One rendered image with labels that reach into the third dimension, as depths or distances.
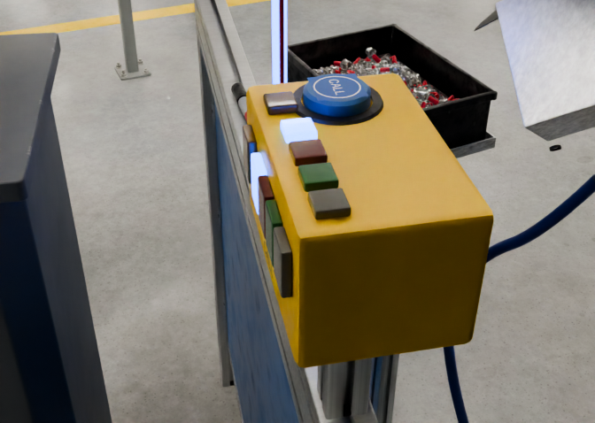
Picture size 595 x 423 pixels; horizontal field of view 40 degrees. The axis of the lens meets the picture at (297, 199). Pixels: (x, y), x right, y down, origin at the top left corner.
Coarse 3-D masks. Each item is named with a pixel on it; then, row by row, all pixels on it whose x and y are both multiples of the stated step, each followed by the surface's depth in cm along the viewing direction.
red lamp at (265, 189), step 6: (258, 180) 45; (264, 180) 44; (258, 186) 45; (264, 186) 44; (270, 186) 44; (258, 192) 45; (264, 192) 43; (270, 192) 43; (264, 198) 43; (270, 198) 43; (264, 204) 43; (264, 210) 44; (264, 216) 44; (264, 222) 44; (264, 228) 44; (264, 234) 45
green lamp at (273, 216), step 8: (272, 200) 43; (272, 208) 42; (272, 216) 42; (280, 216) 42; (272, 224) 41; (280, 224) 41; (272, 232) 42; (272, 240) 42; (272, 248) 42; (272, 256) 42; (272, 264) 43
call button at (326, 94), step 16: (320, 80) 49; (336, 80) 49; (352, 80) 49; (304, 96) 48; (320, 96) 47; (336, 96) 47; (352, 96) 47; (368, 96) 47; (320, 112) 47; (336, 112) 47; (352, 112) 47
